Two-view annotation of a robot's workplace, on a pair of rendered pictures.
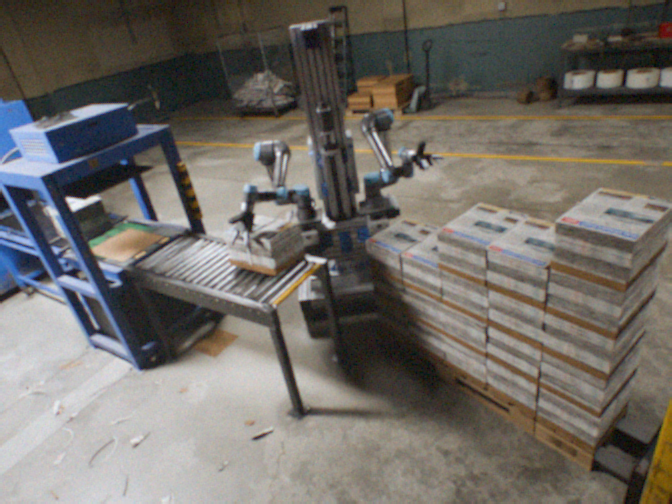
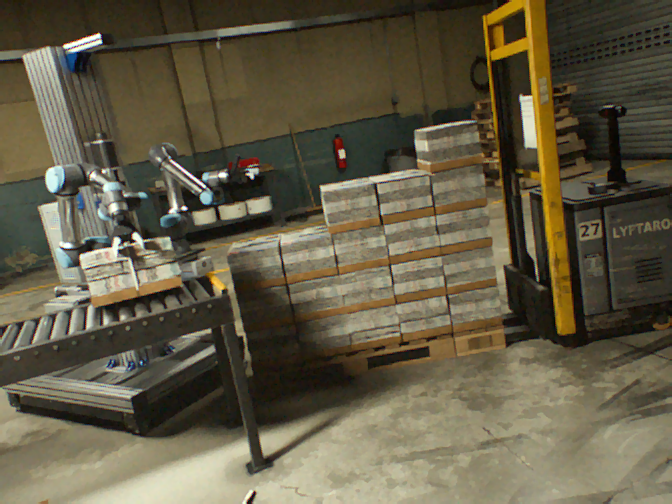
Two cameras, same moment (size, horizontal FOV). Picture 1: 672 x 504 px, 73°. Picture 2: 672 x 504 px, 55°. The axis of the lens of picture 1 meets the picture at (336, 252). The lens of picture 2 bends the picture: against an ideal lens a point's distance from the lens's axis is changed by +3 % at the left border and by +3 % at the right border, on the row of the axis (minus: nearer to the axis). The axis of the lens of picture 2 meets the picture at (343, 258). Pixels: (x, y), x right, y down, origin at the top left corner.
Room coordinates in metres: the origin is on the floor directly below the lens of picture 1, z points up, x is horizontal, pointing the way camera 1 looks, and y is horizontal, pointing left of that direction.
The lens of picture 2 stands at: (0.12, 2.28, 1.44)
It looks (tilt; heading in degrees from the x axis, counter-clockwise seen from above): 13 degrees down; 303
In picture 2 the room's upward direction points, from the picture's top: 10 degrees counter-clockwise
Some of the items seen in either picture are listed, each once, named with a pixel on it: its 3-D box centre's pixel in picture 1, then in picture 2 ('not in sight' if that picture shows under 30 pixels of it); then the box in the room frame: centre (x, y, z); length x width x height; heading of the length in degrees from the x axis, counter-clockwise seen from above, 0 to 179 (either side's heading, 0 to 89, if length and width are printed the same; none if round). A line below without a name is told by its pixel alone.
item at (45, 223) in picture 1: (55, 228); not in sight; (3.90, 2.45, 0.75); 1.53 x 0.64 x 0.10; 52
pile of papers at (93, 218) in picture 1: (79, 217); not in sight; (3.55, 2.01, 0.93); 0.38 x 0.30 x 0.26; 52
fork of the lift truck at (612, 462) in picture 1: (535, 418); (446, 345); (1.59, -0.89, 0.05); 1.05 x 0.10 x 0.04; 34
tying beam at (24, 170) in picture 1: (87, 153); not in sight; (3.20, 1.56, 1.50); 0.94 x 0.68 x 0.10; 142
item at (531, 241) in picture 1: (535, 240); (396, 175); (1.75, -0.91, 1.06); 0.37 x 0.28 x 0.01; 126
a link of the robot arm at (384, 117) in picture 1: (384, 149); (172, 188); (3.04, -0.46, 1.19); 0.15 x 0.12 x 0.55; 113
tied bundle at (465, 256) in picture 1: (482, 243); (349, 205); (2.00, -0.75, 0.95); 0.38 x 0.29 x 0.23; 125
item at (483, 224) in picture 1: (483, 223); (345, 184); (2.00, -0.76, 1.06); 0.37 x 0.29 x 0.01; 125
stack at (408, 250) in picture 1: (463, 314); (342, 297); (2.10, -0.68, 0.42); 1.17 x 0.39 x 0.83; 34
